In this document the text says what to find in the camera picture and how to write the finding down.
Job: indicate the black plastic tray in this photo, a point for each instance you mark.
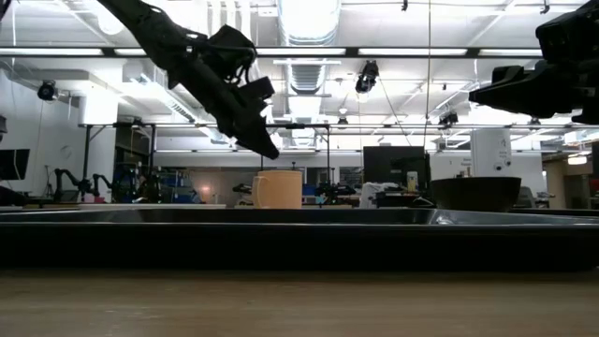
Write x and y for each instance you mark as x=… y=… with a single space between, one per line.
x=299 y=243

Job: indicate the white cylindrical appliance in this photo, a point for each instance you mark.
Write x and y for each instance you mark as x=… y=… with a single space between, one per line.
x=490 y=152

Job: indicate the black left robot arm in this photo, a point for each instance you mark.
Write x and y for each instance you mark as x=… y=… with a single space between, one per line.
x=140 y=23

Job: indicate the background black robot arm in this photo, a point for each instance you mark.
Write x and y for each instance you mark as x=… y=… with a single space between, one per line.
x=72 y=182

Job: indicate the black ceiling camera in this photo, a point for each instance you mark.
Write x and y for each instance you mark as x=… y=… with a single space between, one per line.
x=366 y=77
x=47 y=91

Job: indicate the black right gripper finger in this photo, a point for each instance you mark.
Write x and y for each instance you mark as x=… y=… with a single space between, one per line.
x=507 y=74
x=501 y=98

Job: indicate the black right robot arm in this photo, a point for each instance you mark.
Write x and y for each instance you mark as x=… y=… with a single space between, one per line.
x=571 y=33

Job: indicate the silver ceiling air duct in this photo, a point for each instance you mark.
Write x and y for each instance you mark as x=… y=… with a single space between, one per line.
x=309 y=23

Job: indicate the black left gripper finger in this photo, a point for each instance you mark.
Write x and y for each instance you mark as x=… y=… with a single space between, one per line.
x=257 y=136
x=227 y=126

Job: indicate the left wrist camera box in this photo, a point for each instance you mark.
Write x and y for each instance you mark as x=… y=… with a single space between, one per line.
x=258 y=88

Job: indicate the orange mug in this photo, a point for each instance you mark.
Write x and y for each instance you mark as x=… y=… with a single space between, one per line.
x=281 y=189

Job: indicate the black computer monitor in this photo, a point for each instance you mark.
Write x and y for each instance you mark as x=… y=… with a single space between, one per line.
x=14 y=164
x=395 y=166

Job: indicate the background black metal frame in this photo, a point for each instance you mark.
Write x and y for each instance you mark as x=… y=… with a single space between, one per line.
x=206 y=125

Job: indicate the black bowl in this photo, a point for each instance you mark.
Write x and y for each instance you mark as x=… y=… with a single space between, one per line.
x=475 y=194

